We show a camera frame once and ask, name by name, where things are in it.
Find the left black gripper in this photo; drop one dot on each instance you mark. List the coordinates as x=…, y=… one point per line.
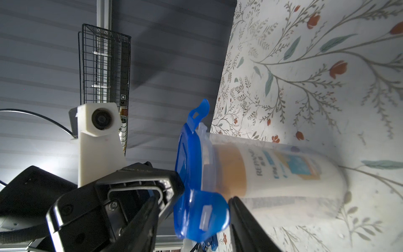
x=26, y=200

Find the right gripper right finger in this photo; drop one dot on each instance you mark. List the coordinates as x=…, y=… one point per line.
x=246, y=233

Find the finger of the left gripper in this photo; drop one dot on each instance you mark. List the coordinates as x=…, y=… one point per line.
x=87, y=219

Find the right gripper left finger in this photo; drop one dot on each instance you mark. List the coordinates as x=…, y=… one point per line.
x=140, y=234

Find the blue-lid clear jar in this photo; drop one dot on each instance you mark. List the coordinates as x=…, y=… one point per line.
x=281, y=185

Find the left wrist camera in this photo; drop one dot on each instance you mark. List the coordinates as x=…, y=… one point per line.
x=96, y=128

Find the black wire wall basket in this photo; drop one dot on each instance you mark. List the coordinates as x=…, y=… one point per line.
x=104, y=64

